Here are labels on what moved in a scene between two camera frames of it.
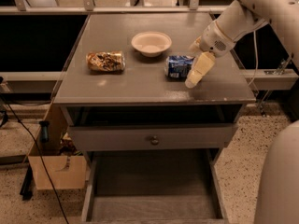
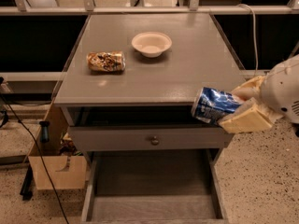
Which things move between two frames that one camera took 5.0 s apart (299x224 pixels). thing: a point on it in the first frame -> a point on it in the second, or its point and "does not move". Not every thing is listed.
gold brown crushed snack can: x=107 y=61 does not move
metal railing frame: x=20 y=7 does not move
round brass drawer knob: x=154 y=141 does not move
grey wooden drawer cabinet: x=124 y=92 does not move
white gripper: x=214 y=40 -> x=281 y=91
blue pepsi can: x=177 y=67 -> x=211 y=105
